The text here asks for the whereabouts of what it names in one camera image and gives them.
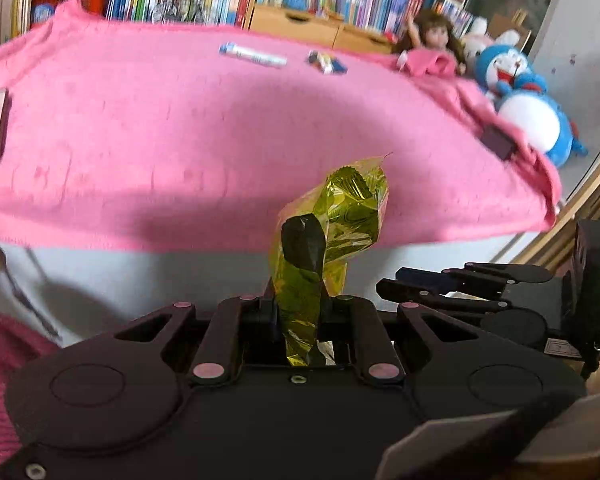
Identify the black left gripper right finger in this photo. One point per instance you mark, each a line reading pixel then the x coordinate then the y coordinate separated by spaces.
pixel 360 340

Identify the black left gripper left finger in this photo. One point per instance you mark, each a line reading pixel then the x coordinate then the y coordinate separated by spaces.
pixel 241 332

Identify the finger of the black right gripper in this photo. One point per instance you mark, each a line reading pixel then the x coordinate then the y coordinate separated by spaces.
pixel 401 293
pixel 474 276

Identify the yellow foil snack bag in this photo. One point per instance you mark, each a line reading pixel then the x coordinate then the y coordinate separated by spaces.
pixel 317 235

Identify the blue doraemon plush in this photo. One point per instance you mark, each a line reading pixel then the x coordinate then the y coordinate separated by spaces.
pixel 520 96

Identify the pink bunny print towel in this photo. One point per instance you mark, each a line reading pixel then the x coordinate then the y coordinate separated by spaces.
pixel 137 136

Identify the brown haired doll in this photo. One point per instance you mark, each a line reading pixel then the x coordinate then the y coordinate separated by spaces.
pixel 433 31

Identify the pink white bunny plush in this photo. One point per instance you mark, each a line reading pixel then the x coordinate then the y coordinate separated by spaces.
pixel 477 39

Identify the colourful small snack packet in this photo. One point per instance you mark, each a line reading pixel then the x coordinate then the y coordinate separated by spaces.
pixel 326 63

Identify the white blue tube wrapper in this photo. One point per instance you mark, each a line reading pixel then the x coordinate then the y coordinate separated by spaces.
pixel 252 56

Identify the wooden drawer organizer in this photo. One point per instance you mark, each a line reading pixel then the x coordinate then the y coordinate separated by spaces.
pixel 310 29

